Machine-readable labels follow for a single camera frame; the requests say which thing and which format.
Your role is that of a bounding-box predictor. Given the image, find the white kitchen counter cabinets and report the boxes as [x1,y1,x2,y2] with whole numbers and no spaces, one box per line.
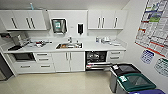
[0,39,128,76]

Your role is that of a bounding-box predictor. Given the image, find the small clear bottle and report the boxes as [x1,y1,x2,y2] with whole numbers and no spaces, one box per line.
[95,35,100,44]

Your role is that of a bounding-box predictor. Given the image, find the steel sink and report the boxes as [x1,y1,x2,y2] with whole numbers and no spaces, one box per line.
[55,42,84,50]

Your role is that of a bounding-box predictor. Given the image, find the chrome faucet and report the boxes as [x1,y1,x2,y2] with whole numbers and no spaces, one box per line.
[67,36,74,44]

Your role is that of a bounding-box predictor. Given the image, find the steel dishwasher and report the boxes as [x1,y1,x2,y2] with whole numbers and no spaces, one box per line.
[84,49,116,72]

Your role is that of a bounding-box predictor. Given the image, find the black soap dispenser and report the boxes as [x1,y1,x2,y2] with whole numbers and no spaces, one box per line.
[77,22,84,35]

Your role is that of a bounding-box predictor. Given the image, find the white plate stack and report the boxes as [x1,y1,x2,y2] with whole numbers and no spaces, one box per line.
[102,36,112,44]

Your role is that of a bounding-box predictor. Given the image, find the white upper cabinet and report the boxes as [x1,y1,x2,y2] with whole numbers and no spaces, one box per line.
[87,9,128,30]
[0,9,51,32]

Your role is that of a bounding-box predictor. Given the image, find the grey bin black lid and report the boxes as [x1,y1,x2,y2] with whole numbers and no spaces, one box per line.
[109,63,141,94]

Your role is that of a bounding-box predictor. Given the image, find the red cup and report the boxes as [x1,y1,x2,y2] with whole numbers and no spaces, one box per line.
[37,40,44,46]

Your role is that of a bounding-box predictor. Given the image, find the microwave oven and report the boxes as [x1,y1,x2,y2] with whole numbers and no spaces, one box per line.
[12,52,36,63]

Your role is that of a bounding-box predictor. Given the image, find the black coffee machine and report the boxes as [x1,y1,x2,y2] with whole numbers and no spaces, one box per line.
[11,32,31,48]

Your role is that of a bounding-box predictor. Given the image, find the light blue bottle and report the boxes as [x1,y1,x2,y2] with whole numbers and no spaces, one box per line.
[29,2,35,11]

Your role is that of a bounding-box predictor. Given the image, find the small green white paper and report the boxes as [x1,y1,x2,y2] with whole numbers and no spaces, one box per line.
[154,57,168,78]

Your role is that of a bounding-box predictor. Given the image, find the wall mounted dispenser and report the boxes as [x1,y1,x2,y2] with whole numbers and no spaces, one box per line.
[50,18,68,35]

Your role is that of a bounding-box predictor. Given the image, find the wire dish rack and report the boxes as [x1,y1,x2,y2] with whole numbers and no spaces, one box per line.
[28,39,53,48]

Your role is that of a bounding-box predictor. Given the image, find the wall papers strip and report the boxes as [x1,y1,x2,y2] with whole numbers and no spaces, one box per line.
[134,0,168,58]

